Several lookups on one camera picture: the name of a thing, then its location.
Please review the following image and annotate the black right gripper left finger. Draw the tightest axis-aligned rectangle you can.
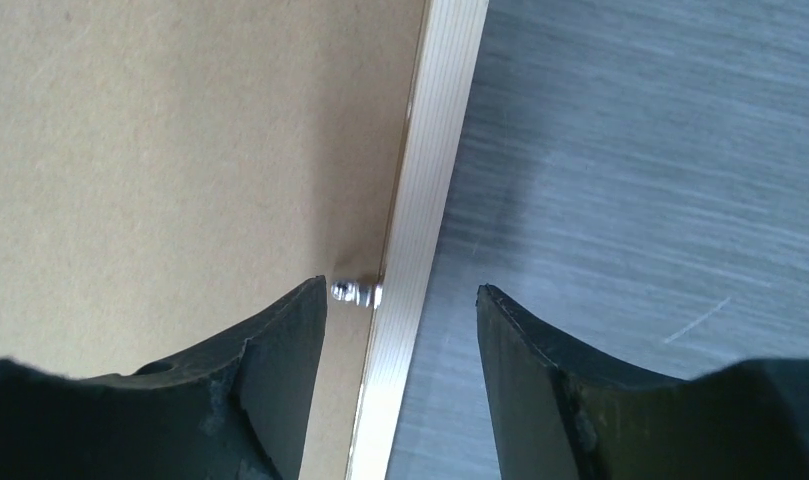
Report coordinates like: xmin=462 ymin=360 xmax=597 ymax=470
xmin=0 ymin=276 xmax=327 ymax=479

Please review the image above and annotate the brown cardboard backing board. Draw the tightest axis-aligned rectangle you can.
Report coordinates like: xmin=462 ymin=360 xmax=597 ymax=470
xmin=0 ymin=0 xmax=426 ymax=480

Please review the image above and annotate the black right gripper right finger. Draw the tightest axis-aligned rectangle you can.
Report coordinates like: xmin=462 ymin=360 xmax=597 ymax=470
xmin=476 ymin=285 xmax=809 ymax=479

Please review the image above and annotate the light wooden picture frame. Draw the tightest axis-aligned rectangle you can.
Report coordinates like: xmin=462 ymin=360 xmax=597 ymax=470
xmin=345 ymin=1 xmax=489 ymax=479

